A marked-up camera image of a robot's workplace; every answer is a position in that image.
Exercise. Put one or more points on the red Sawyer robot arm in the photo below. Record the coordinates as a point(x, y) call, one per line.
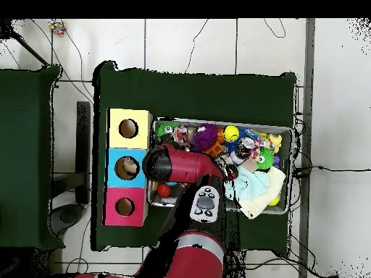
point(185, 166)

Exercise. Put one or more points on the wooden three-hole box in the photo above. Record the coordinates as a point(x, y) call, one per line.
point(116, 139)

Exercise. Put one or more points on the purple spiky toy with eyes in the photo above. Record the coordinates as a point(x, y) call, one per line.
point(205, 136)

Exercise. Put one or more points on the green spiky toy with eyes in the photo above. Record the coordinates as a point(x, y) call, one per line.
point(162, 130)

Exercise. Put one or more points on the red rubber ball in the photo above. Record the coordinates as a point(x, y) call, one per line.
point(164, 190)

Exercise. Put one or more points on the yellow smiley ball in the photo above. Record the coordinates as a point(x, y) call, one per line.
point(231, 133)

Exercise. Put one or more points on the crushed black can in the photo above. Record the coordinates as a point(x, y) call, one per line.
point(232, 171)

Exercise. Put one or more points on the crushed silver can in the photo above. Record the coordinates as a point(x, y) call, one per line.
point(245, 146)

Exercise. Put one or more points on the dark green tablecloth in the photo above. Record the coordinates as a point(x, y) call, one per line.
point(203, 95)
point(23, 144)

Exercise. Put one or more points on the cream knitted cloth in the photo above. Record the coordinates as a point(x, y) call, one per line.
point(261, 202)

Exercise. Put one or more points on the small multicoloured toy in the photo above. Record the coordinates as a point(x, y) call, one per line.
point(58, 27)

